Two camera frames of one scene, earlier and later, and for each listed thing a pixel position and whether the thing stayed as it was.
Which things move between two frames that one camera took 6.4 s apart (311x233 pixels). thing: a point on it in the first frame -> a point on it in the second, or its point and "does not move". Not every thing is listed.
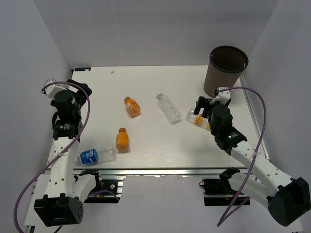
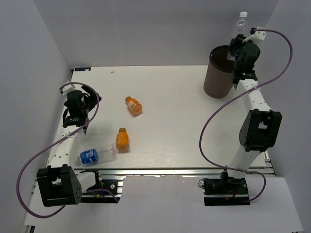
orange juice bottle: (123, 140) does not move
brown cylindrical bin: (226, 64) does not move
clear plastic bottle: (172, 114) -> (242, 25)
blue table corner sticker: (82, 69) does not move
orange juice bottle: (133, 108) does not move
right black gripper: (202, 103) -> (233, 42)
